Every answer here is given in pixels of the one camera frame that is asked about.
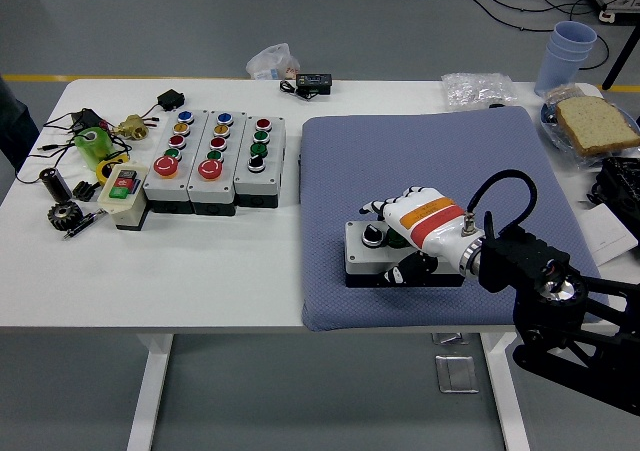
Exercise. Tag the metal floor plate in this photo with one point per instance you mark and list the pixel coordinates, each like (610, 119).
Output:
(456, 373)

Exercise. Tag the white paper card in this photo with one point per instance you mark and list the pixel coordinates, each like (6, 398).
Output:
(610, 236)

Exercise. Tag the brass valve fitting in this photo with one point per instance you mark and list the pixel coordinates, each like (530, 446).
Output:
(132, 127)

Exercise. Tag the green translucent roll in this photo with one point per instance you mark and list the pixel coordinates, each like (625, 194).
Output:
(97, 148)

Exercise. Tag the white plastic bag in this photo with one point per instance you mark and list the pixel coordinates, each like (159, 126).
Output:
(272, 63)

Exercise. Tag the bread slice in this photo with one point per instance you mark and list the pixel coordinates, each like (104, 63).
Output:
(595, 121)

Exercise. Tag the clear bubble plastic bag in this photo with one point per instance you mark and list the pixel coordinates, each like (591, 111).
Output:
(475, 91)

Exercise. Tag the white table leg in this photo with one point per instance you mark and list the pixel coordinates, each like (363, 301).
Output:
(150, 391)
(502, 401)

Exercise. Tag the black pen tool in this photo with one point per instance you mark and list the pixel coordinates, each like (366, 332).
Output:
(82, 226)

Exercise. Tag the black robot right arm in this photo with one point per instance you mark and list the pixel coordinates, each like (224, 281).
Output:
(525, 256)

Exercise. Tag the small black plug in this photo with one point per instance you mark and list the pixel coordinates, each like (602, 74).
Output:
(496, 105)

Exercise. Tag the person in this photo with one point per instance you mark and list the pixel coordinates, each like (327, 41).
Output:
(15, 126)

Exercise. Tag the black metal gear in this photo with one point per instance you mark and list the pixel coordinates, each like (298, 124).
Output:
(65, 216)

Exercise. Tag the clear plastic bread bag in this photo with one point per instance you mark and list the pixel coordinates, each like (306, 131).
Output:
(565, 93)

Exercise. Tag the grey four-button control box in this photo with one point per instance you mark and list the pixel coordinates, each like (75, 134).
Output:
(250, 183)
(357, 251)

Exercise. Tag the pale blue plastic cup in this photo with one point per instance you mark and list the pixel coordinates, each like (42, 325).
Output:
(557, 78)
(575, 33)
(560, 52)

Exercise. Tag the grey five-button emergency-stop box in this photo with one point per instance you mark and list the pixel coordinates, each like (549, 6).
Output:
(160, 186)
(202, 191)

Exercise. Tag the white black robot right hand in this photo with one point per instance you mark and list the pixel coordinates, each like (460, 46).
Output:
(430, 221)

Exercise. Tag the black cylinder capacitor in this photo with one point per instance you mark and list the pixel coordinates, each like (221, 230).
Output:
(54, 183)

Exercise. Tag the black finned heat sink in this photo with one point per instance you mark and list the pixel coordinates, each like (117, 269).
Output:
(86, 191)

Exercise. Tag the open metal floor socket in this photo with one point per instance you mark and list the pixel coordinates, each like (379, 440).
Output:
(450, 338)

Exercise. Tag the blue-grey quilted mat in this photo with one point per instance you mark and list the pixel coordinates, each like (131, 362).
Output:
(400, 161)

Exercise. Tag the cream red-green switch box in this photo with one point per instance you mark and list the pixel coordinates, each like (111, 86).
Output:
(125, 211)

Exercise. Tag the yellow tape roll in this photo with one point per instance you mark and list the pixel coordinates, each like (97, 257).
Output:
(102, 171)

